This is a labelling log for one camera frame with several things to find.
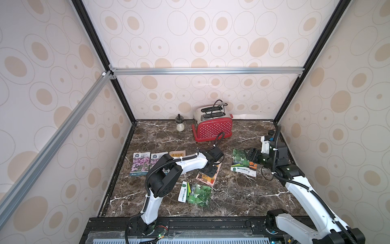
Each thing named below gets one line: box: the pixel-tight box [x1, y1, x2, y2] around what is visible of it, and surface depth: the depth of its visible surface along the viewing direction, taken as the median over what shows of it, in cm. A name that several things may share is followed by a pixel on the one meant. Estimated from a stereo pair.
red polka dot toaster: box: [191, 104, 234, 142], surface depth 102 cm
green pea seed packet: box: [177, 180, 212, 208], surface depth 85 cm
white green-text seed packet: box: [230, 148, 257, 177], surface depth 96 cm
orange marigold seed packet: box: [169, 149, 186, 158], surface depth 102 cm
